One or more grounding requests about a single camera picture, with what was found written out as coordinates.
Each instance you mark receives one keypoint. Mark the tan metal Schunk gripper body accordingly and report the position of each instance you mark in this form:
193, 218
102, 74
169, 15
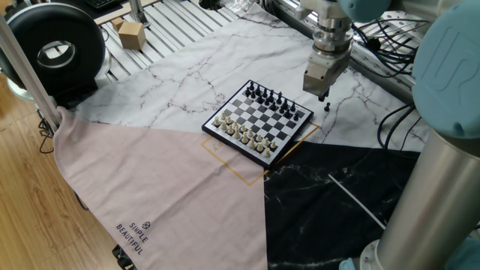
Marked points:
318, 80

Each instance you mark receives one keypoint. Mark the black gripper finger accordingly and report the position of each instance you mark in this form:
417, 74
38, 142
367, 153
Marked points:
327, 93
320, 96

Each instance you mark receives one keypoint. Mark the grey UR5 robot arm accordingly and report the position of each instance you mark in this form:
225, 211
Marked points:
431, 195

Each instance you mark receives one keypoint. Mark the black and white chessboard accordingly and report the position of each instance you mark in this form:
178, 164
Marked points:
262, 120

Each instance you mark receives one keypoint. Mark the white gripper adapter plate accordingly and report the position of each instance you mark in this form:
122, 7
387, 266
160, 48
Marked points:
318, 62

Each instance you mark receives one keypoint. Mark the black chess bishop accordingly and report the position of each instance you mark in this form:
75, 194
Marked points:
285, 104
264, 93

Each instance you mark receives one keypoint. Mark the black chess king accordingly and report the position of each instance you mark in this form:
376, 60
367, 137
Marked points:
279, 98

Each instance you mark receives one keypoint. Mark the silver force torque sensor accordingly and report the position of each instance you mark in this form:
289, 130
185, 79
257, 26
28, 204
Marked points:
332, 37

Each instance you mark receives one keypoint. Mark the black chess queen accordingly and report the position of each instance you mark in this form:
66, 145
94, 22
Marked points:
270, 96

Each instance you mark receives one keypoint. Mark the black chess rook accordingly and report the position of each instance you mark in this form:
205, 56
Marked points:
252, 86

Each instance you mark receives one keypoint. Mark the white chess rook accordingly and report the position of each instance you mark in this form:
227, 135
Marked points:
267, 152
216, 121

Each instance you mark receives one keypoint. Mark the white chess knight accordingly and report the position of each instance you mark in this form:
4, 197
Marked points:
224, 125
260, 147

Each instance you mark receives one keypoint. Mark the white chess bishop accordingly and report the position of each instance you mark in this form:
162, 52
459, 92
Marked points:
252, 143
230, 129

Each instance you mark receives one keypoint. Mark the white chess king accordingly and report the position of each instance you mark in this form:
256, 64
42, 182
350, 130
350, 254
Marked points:
244, 138

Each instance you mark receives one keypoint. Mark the white chess queen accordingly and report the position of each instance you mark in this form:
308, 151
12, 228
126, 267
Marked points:
237, 133

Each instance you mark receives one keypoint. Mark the marble pink black tablecloth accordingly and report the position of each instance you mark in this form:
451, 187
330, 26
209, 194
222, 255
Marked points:
168, 187

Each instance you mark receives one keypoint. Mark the large cardboard box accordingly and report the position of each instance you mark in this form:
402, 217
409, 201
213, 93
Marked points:
132, 35

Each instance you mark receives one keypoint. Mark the metal stand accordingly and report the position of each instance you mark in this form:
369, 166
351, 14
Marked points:
137, 11

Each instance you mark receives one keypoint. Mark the small cardboard box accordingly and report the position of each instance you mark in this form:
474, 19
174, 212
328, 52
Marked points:
117, 23

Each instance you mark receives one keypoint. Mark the wooden desk board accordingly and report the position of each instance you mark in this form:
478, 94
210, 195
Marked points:
112, 14

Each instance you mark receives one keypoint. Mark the black keyboard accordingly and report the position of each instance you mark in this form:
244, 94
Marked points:
101, 3

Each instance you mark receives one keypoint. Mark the grey aluminium rail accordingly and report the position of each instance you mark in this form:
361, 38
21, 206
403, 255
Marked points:
390, 80

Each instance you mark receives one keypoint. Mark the aluminium frame post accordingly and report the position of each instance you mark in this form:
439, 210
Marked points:
26, 71

